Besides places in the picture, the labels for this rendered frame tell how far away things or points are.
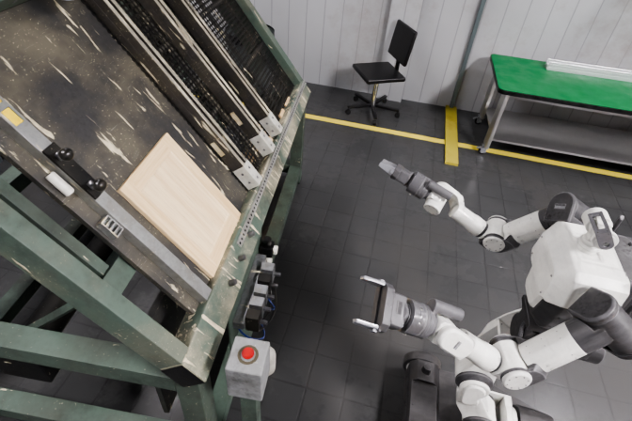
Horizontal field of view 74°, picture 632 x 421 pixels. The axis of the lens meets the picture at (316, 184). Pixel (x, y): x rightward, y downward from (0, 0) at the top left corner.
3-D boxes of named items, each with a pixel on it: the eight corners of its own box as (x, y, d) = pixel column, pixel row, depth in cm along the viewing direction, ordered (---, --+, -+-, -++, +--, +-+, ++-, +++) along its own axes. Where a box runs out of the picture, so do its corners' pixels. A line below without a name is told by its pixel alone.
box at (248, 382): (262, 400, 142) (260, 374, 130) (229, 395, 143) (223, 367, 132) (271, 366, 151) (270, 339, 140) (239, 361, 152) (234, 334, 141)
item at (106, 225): (112, 240, 134) (118, 238, 133) (95, 226, 131) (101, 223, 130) (118, 231, 138) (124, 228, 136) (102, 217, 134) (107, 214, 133)
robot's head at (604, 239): (612, 229, 120) (608, 210, 116) (622, 250, 113) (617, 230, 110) (587, 234, 123) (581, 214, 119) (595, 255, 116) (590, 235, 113)
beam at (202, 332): (183, 388, 144) (206, 383, 139) (158, 370, 139) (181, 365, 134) (299, 98, 316) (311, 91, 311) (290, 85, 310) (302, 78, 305)
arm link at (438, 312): (399, 319, 116) (431, 330, 120) (415, 343, 106) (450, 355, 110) (418, 284, 114) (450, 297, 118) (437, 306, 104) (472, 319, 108)
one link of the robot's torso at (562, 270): (595, 287, 153) (651, 214, 130) (625, 374, 127) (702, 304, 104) (510, 267, 157) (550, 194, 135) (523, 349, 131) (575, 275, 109)
